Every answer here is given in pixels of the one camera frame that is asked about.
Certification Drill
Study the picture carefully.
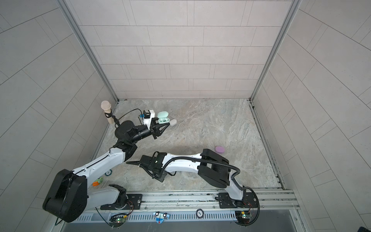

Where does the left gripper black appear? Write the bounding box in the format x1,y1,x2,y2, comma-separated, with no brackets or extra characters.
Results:
129,119,169,145

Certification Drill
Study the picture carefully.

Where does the green earbud charging case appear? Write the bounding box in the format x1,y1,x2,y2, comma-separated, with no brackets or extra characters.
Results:
157,111,170,124

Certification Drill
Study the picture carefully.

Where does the pink earbud charging case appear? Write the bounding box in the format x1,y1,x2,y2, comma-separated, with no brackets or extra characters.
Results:
214,146,226,154

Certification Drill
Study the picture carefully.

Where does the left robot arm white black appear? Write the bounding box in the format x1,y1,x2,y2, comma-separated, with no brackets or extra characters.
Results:
42,116,177,223

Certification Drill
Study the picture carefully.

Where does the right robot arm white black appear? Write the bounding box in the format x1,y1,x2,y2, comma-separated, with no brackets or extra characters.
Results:
137,149,245,202

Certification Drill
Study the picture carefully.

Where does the white earbud charging case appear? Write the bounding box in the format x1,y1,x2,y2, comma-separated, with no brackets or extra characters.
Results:
170,119,177,126

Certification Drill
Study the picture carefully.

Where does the round marker on table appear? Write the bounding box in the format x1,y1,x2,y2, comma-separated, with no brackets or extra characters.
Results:
105,169,113,177

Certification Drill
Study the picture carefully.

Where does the blue white small device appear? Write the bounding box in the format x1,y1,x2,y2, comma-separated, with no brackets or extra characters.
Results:
153,211,170,224

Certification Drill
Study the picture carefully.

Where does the beige microphone on black stand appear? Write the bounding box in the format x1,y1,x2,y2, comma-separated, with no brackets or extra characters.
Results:
100,101,120,128

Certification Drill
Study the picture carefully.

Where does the orange green small toy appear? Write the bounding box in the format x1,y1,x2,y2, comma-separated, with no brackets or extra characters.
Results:
91,177,103,187

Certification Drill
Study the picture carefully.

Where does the round black sticker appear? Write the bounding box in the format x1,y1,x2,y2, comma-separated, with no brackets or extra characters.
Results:
196,209,204,219

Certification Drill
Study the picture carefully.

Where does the left green circuit board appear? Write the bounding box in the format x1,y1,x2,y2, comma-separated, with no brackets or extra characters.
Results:
109,213,128,228

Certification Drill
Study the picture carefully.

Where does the green circuit board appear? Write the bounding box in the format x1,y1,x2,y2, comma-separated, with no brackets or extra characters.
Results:
235,211,251,226
109,213,128,228

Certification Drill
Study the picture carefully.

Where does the right green circuit board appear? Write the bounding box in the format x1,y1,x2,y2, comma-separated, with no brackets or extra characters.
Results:
235,211,251,226

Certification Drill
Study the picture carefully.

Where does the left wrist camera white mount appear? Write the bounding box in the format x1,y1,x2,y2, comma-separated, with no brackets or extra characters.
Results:
139,110,155,129

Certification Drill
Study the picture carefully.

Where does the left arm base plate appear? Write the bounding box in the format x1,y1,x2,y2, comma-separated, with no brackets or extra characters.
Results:
100,194,143,210

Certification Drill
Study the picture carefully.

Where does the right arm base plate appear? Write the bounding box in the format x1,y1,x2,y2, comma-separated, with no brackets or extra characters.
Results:
215,192,260,209

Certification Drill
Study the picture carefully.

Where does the aluminium rail frame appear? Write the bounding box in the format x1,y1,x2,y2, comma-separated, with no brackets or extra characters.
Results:
56,189,300,215

